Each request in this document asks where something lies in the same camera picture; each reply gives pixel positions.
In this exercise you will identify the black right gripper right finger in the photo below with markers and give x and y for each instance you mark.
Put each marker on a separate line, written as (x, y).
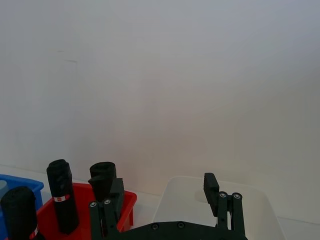
(212, 195)

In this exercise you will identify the black bag roll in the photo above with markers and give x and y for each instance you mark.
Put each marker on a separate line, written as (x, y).
(101, 180)
(62, 185)
(17, 212)

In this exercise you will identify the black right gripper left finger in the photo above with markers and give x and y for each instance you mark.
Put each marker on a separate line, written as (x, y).
(110, 215)

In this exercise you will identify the clear plastic bin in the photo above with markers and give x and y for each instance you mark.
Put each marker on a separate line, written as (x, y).
(185, 200)

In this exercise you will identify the blue plastic bin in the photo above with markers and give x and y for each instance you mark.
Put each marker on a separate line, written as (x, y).
(37, 187)

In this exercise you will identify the red plastic bin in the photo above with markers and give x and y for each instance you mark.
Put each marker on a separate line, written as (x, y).
(85, 197)

